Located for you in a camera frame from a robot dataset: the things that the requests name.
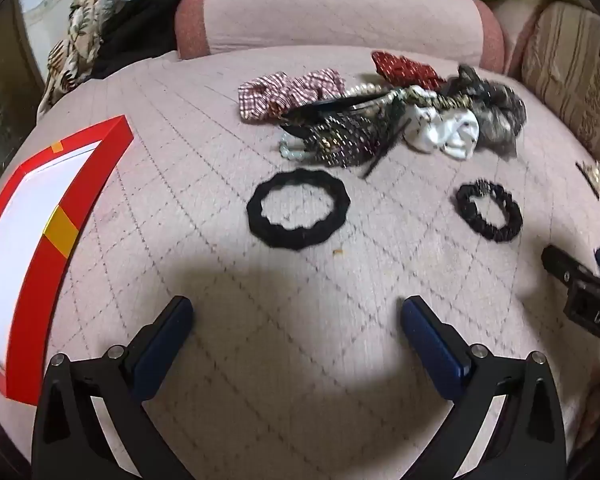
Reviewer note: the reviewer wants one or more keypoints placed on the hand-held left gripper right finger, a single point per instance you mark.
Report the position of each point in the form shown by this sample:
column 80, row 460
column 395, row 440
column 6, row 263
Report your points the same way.
column 432, row 345

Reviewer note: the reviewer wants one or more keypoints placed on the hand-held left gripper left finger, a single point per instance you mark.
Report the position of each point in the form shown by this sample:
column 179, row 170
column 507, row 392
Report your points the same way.
column 162, row 347

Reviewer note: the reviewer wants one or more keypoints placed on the black scrunchie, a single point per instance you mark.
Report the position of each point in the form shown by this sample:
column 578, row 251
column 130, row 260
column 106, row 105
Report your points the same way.
column 511, row 221

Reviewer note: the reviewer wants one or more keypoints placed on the dark sheer scrunchie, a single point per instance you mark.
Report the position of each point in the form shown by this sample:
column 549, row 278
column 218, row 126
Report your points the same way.
column 500, row 110

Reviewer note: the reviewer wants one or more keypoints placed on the white dotted scrunchie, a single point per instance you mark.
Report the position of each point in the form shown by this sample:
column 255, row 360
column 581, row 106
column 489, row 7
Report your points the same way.
column 455, row 130

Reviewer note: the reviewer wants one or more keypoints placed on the red cardboard box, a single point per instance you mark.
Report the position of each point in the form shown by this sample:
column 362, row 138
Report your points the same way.
column 80, row 185

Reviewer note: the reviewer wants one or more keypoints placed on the black sequined hair band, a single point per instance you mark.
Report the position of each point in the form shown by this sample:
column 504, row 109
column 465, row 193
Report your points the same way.
column 345, row 135

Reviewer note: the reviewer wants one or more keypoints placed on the red white checked scrunchie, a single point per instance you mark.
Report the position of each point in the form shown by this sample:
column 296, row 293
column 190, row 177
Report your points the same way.
column 260, row 95

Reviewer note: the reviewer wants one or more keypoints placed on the gold hair clip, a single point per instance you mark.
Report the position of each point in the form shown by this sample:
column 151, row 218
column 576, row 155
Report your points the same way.
column 592, row 175

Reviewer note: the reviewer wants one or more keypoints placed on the pink quilted bed cover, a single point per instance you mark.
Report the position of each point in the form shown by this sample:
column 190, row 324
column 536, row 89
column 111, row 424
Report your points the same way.
column 305, row 310

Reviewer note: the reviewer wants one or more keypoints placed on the striped beige cushion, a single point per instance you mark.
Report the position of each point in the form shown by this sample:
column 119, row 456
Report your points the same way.
column 570, row 70

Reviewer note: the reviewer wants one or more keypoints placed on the red dotted scrunchie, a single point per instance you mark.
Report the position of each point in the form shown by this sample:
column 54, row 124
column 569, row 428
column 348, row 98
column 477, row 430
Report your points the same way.
column 405, row 70

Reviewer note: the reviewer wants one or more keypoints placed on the dark cloth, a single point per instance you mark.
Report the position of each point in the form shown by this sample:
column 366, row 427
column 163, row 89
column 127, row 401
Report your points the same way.
column 135, row 45

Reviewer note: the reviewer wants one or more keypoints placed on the brown cream patterned cloth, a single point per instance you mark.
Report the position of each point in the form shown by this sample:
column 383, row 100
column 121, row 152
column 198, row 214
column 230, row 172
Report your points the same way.
column 72, row 55

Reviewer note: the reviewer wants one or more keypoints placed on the dark glass cabinet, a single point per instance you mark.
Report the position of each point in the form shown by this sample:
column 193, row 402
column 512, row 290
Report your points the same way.
column 0, row 85

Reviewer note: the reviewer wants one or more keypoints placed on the pink bolster pillow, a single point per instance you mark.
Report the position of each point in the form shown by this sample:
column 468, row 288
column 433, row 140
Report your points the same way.
column 330, row 15

